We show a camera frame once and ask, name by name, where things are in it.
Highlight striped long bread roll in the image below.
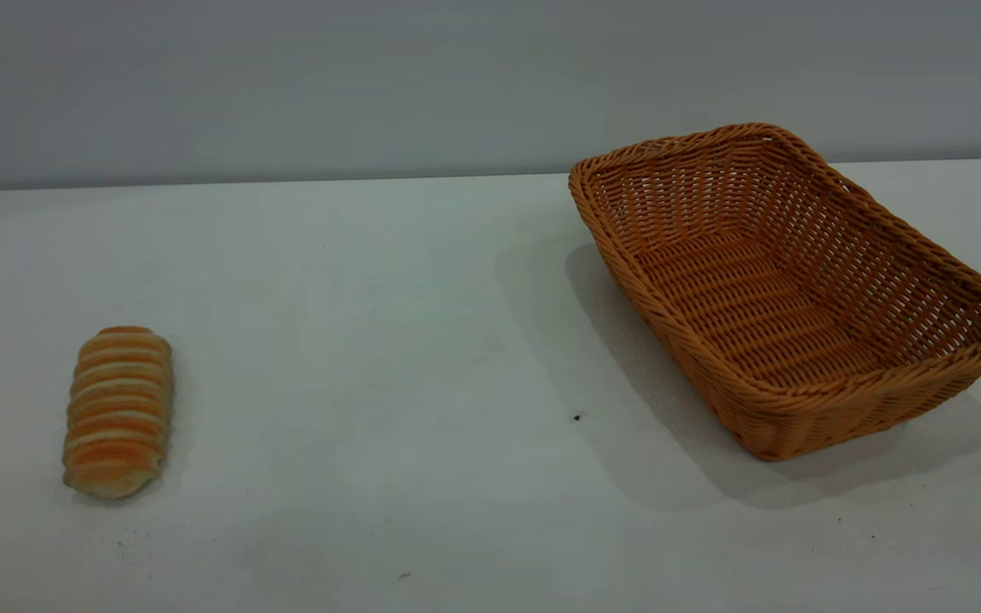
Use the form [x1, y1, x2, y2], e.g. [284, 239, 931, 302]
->
[62, 326, 175, 501]

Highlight orange woven wicker basket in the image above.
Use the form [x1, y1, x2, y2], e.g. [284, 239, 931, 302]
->
[568, 123, 981, 461]

